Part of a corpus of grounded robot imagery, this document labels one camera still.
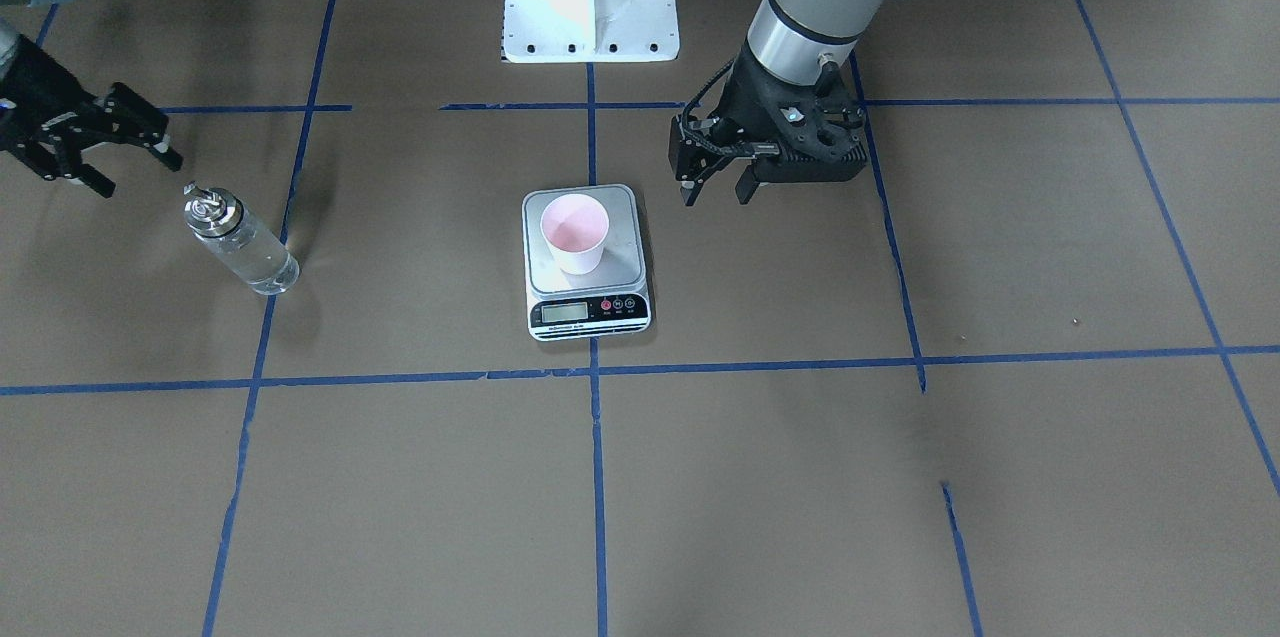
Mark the silver kitchen scale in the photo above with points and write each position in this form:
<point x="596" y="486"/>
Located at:
<point x="614" y="298"/>

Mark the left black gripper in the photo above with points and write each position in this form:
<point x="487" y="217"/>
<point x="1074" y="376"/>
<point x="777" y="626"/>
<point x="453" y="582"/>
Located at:
<point x="745" y="97"/>

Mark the pink paper cup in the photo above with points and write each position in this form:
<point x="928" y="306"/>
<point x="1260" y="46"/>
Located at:
<point x="575" y="226"/>

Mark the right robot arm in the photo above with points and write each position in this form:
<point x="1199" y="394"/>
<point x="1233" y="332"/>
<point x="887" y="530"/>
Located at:
<point x="50" y="120"/>

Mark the clear glass sauce bottle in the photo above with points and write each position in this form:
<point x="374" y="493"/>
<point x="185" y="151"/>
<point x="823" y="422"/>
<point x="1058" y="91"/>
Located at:
<point x="239" y="239"/>

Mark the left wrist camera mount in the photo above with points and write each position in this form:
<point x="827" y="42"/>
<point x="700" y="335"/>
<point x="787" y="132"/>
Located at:
<point x="818" y="131"/>

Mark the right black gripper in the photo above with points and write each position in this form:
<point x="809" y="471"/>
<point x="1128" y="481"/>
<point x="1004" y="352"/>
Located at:
<point x="27" y="85"/>

